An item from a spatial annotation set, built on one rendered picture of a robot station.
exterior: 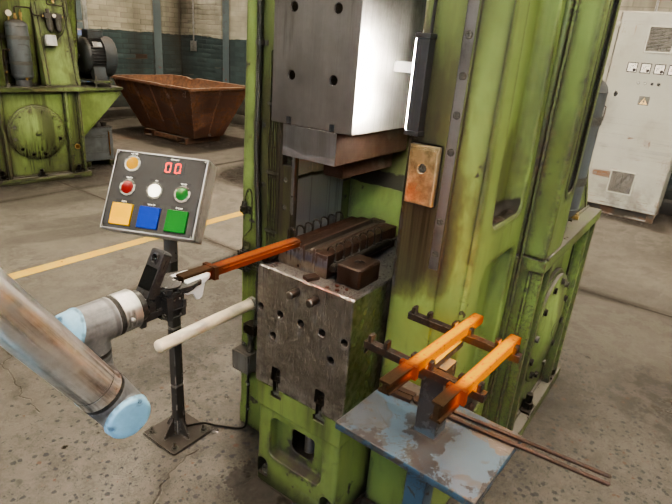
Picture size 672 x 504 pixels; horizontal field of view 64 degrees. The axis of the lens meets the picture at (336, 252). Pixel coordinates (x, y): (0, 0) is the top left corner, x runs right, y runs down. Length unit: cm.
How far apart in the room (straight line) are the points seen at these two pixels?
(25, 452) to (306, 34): 192
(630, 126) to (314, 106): 529
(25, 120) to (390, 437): 538
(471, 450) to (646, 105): 545
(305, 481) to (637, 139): 537
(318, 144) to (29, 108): 493
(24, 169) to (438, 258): 529
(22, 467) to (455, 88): 207
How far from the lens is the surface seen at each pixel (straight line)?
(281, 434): 211
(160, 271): 125
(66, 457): 250
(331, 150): 155
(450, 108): 151
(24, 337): 98
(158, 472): 235
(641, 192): 665
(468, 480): 139
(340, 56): 152
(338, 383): 171
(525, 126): 183
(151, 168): 195
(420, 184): 155
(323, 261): 165
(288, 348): 179
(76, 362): 104
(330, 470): 195
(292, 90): 162
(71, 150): 644
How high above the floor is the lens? 161
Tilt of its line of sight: 22 degrees down
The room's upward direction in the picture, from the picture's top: 5 degrees clockwise
